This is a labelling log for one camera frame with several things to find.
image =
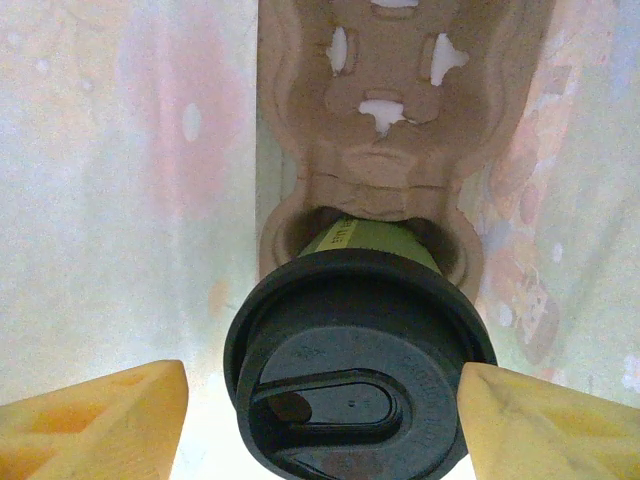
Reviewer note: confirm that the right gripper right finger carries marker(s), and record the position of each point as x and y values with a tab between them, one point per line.
555	435

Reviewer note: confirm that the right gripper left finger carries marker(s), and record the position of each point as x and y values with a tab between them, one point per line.
90	430

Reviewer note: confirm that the cardboard cup carrier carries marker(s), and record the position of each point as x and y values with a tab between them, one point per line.
395	160

